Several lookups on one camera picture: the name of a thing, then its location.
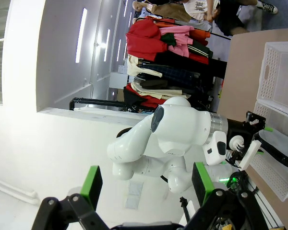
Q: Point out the seated person in black shorts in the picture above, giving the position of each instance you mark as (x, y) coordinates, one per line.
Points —
(230, 19)

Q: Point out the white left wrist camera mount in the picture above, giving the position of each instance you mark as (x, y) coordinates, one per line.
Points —
(250, 155)

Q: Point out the grey CAMPUS pencil case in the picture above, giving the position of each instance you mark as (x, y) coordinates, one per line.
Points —
(283, 153)

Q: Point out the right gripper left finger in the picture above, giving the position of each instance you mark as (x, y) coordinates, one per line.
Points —
(92, 187)

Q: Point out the pink garment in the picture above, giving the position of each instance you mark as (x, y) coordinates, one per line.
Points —
(180, 38)

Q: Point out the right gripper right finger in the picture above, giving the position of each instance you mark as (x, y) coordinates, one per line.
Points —
(201, 184)

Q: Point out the black striped jacket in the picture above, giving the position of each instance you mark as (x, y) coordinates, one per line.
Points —
(199, 49)

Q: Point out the long ceiling light strip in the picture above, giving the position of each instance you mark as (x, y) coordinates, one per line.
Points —
(81, 36)
(107, 45)

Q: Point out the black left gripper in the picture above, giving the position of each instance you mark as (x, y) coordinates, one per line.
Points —
(240, 128)

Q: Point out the red hooded jacket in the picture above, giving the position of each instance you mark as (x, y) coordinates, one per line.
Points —
(144, 38)

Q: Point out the beige folded garment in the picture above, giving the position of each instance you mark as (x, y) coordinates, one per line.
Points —
(153, 92)

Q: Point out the navy plaid garment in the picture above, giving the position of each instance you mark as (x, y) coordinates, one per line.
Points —
(175, 74)

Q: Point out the black metal garment rack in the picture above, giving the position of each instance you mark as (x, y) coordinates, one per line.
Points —
(98, 102)

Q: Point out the white perforated plastic basket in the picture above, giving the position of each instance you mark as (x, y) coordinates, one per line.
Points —
(266, 172)
(268, 72)

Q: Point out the cream fabric garment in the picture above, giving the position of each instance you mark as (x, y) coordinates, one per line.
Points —
(134, 67)

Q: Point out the dark green garment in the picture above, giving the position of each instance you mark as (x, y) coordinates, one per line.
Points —
(169, 39)

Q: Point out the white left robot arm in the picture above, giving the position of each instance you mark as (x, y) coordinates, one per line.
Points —
(177, 129)

